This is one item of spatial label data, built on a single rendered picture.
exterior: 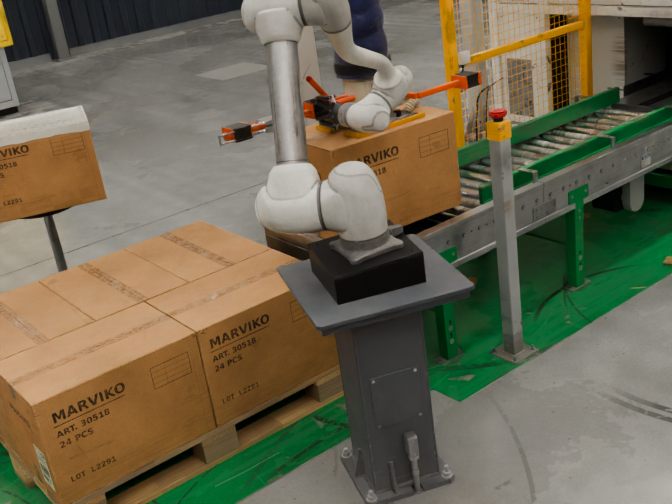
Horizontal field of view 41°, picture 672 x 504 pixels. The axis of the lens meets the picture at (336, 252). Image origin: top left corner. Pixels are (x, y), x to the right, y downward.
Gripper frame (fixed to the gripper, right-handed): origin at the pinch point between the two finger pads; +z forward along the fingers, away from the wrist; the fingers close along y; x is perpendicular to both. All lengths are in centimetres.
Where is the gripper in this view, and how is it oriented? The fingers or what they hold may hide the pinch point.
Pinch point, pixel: (313, 108)
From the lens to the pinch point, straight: 347.1
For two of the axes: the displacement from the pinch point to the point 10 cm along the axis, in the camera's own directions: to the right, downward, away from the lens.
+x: 7.8, -3.4, 5.3
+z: -6.1, -2.2, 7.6
